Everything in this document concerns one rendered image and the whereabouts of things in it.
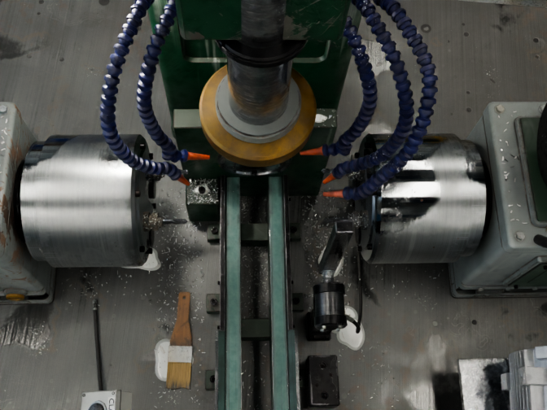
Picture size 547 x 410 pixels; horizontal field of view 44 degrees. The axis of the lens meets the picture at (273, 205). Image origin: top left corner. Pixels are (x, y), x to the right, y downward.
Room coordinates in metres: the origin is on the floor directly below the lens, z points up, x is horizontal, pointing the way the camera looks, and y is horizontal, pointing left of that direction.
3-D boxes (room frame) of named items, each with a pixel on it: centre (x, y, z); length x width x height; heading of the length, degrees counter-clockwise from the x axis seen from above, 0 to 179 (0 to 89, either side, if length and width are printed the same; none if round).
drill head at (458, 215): (0.51, -0.29, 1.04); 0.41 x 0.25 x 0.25; 97
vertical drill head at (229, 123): (0.51, 0.04, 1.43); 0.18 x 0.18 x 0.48
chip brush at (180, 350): (0.23, 0.16, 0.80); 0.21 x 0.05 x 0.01; 4
